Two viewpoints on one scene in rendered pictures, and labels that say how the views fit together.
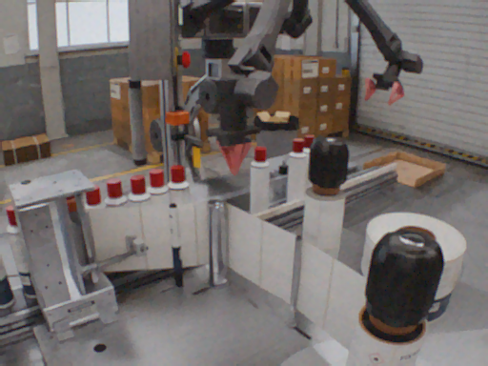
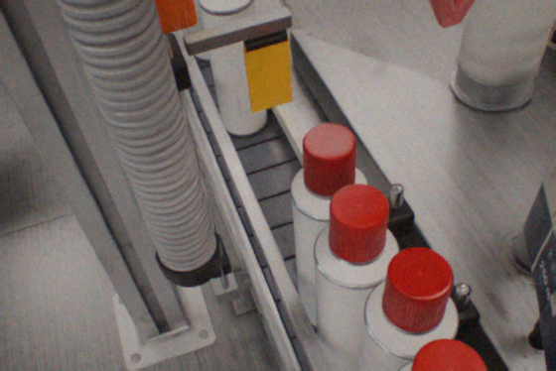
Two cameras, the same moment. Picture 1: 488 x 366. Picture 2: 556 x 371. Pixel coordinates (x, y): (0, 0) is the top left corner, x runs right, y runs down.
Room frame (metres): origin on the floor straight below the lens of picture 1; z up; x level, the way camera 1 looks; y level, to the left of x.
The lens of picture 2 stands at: (0.77, 0.39, 1.34)
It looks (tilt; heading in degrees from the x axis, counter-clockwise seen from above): 51 degrees down; 296
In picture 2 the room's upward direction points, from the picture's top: 9 degrees counter-clockwise
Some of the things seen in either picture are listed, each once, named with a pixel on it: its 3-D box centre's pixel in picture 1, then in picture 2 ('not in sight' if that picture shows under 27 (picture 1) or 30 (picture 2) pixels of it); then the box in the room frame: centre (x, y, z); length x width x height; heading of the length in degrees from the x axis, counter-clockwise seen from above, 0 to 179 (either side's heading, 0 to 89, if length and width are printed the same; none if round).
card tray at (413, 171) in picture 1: (405, 167); not in sight; (1.53, -0.73, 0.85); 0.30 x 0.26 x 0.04; 128
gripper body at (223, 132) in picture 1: (233, 120); not in sight; (0.79, 0.01, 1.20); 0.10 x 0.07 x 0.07; 129
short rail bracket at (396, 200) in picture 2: not in sight; (391, 226); (0.80, 0.05, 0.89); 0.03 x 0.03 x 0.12; 38
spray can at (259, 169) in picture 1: (259, 184); (233, 47); (0.99, -0.06, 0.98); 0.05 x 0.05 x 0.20
